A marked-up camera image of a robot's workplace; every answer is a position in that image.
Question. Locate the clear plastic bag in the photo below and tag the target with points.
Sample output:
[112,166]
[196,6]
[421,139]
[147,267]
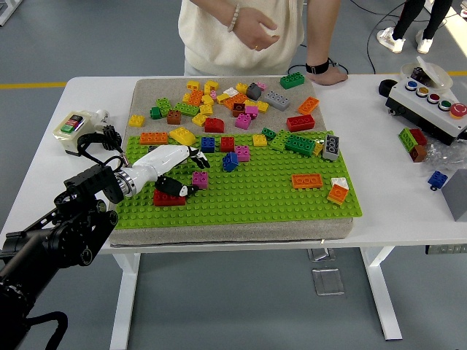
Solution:
[443,156]

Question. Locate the yellow L-shaped brick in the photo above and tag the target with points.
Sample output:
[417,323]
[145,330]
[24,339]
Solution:
[211,85]

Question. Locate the red two-by-four brick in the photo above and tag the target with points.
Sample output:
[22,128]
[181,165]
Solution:
[300,123]
[164,200]

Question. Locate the white table leg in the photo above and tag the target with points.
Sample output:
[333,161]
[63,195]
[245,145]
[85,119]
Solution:
[124,302]
[381,291]

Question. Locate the dark grey sloped brick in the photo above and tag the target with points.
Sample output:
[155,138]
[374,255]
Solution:
[254,92]

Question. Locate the red two-by-two brick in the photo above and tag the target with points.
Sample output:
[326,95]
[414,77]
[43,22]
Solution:
[227,144]

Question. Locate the orange and yellow brick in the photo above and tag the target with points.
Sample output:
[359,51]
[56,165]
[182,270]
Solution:
[336,194]

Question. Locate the person's left forearm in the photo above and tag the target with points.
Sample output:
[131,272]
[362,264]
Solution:
[321,33]

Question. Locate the white desk frame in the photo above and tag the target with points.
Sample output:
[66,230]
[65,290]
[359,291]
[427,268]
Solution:
[4,18]

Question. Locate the clear plastic container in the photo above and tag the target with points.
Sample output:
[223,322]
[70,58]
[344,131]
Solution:
[439,78]

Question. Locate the table height control panel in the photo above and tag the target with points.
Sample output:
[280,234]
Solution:
[445,249]

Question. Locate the large clear plastic case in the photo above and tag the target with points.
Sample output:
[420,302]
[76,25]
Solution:
[328,282]

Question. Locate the person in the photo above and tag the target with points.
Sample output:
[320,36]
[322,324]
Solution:
[211,47]

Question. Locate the green studded baseplate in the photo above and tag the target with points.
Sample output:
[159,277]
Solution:
[255,208]

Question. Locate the person's right hand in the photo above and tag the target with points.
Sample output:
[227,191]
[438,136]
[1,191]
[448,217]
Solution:
[255,27]

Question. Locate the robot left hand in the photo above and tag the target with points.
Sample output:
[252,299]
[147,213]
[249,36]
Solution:
[160,160]

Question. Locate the black wristband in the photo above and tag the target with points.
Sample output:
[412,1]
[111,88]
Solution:
[317,68]

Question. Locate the magenta two-by-two brick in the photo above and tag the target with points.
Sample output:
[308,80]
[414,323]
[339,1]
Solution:
[243,121]

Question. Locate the lime green two-by-four brick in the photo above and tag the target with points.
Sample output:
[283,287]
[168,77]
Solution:
[186,109]

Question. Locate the blue brick with keyring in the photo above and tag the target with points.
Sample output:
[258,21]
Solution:
[437,178]

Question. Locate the brown two-by-two brick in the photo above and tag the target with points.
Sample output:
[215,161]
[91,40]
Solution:
[174,117]

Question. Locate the white brick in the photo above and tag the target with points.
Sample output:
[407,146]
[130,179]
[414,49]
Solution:
[339,182]
[230,91]

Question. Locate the small pink brick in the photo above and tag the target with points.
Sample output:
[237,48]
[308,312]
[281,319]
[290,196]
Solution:
[214,94]
[261,86]

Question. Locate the large orange brick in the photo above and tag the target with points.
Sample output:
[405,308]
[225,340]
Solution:
[237,99]

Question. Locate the blue two-by-two brick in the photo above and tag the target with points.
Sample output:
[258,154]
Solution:
[208,144]

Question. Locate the small clear plastic case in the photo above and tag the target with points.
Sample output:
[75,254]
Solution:
[319,254]

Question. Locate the person's right forearm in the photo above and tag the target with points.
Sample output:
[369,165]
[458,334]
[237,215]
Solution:
[215,5]

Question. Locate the red curved brick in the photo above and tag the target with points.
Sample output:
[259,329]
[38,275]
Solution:
[214,125]

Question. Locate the person's left hand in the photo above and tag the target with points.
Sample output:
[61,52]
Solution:
[330,77]

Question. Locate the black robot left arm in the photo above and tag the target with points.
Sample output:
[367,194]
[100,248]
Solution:
[73,226]

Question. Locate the white push-button control box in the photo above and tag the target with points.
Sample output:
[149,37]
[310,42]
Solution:
[423,109]

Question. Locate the small dark green brick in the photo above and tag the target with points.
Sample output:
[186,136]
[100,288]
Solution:
[156,113]
[268,133]

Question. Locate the grey box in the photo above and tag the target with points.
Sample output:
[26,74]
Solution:
[458,197]

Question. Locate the black gear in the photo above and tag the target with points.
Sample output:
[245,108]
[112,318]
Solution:
[109,140]

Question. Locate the grey two-by-four brick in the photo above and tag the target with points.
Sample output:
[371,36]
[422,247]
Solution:
[277,100]
[331,147]

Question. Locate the small yellow brick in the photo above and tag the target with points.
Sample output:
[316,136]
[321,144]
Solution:
[318,149]

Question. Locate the pink two-by-two brick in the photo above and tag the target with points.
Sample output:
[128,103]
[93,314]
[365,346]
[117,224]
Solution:
[200,180]
[251,111]
[242,154]

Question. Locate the yellow two-by-two brick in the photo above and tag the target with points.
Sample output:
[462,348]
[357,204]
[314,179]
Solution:
[259,140]
[136,120]

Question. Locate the yellow curved brick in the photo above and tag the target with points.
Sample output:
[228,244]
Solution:
[182,135]

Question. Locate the orange two-by-four brick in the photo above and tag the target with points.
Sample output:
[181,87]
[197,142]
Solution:
[308,106]
[307,181]
[154,138]

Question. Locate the beige switch box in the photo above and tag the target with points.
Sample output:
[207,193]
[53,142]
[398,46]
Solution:
[74,127]

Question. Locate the dark green two-by-four brick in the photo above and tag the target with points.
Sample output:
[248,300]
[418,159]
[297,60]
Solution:
[293,80]
[300,145]

